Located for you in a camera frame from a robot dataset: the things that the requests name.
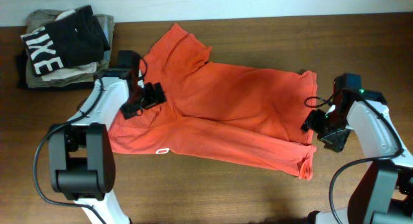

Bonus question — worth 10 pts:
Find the orange FRAM t-shirt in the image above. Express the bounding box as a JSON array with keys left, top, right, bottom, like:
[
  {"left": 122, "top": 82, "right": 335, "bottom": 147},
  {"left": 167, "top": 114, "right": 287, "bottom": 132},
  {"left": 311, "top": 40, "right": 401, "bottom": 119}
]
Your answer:
[{"left": 109, "top": 25, "right": 317, "bottom": 179}]

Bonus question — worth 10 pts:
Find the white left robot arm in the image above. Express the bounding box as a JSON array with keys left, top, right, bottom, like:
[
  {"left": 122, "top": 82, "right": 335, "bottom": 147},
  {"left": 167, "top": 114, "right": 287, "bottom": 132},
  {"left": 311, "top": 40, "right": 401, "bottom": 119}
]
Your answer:
[{"left": 32, "top": 50, "right": 166, "bottom": 223}]

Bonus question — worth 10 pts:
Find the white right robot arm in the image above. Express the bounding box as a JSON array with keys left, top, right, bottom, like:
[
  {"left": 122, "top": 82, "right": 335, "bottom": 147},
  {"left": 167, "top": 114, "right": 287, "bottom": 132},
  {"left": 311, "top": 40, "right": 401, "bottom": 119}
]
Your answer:
[{"left": 301, "top": 74, "right": 412, "bottom": 224}]

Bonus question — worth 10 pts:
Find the light blue folded garment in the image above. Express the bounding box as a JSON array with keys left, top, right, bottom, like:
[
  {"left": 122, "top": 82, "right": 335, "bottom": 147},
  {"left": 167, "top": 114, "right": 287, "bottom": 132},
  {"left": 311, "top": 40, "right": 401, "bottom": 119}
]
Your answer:
[{"left": 103, "top": 17, "right": 110, "bottom": 62}]

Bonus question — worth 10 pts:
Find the black shirt white lettering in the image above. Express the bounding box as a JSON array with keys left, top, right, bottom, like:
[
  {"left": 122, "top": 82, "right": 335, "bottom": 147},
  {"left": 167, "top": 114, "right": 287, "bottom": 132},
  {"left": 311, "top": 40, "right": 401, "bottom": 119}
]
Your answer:
[{"left": 21, "top": 5, "right": 110, "bottom": 77}]

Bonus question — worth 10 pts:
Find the olive grey folded garment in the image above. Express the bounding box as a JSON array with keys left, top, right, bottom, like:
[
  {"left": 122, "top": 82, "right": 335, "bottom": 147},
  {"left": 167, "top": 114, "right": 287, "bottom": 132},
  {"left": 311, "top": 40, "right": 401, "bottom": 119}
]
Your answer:
[{"left": 25, "top": 9, "right": 116, "bottom": 89}]

